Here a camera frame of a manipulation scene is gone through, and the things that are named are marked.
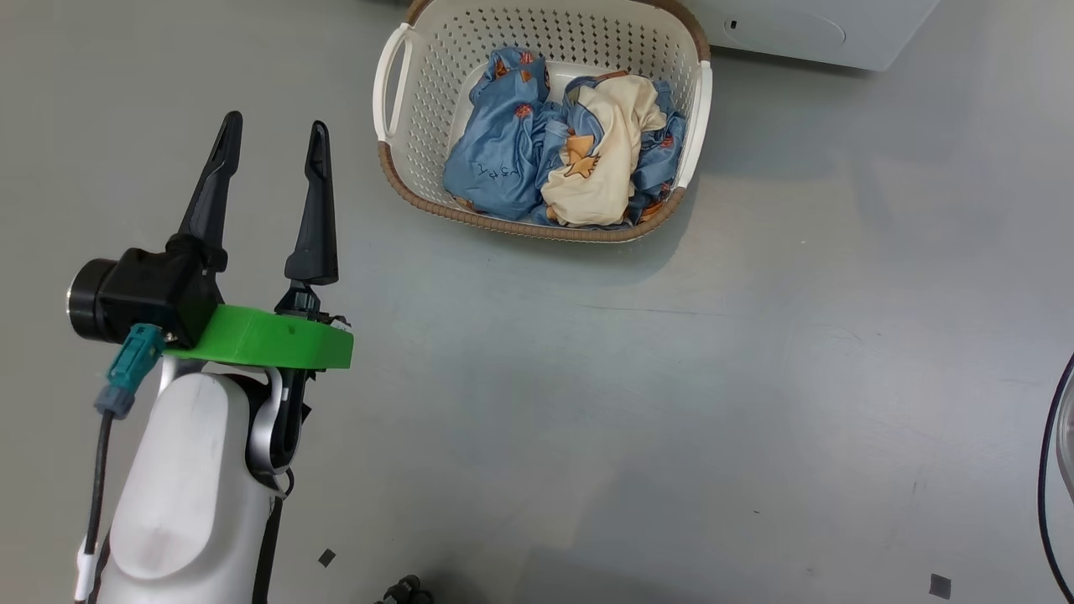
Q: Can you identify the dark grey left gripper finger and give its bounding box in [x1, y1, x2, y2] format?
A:
[166, 111, 244, 273]
[275, 120, 341, 315]

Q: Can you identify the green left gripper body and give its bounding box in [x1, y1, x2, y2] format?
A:
[166, 304, 354, 371]

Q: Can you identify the blue and cream printed garment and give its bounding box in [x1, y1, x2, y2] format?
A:
[537, 71, 689, 229]

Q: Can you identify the cream perforated laundry basket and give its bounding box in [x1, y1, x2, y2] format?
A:
[373, 0, 713, 243]

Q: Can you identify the white washing machine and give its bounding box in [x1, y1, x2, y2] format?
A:
[680, 0, 942, 72]

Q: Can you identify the oval washer filter cover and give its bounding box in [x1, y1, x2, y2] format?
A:
[723, 10, 847, 49]

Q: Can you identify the teal left camera connector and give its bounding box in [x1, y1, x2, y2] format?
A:
[94, 324, 166, 419]

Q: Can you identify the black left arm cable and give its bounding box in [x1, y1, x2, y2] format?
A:
[74, 411, 116, 604]

